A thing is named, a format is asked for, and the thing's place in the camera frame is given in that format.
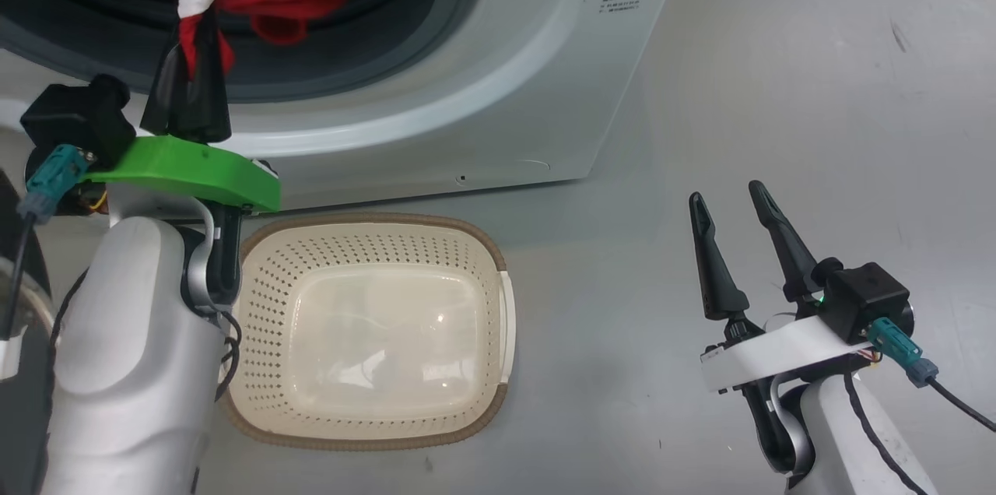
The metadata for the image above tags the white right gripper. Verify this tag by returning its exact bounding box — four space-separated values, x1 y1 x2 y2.
689 180 877 395

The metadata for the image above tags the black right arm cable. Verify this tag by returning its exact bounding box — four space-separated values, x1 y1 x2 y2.
843 372 931 495

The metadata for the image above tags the white washing machine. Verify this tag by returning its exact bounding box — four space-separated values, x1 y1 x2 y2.
0 0 693 212

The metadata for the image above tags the right teal plug black cable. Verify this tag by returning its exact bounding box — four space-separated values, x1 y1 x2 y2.
865 316 996 434

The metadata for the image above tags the black glass washing machine door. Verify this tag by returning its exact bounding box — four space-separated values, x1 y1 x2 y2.
0 164 57 495

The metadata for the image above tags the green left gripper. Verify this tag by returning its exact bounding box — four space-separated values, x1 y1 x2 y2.
78 9 282 214

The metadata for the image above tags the teal plug black cable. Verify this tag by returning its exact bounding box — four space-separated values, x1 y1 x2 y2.
865 316 996 434
0 145 91 342

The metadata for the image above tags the cream perforated laundry basket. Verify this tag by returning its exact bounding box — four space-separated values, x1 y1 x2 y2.
222 212 517 452

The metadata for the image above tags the left teal plug black cable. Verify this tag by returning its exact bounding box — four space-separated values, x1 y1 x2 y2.
0 145 91 342

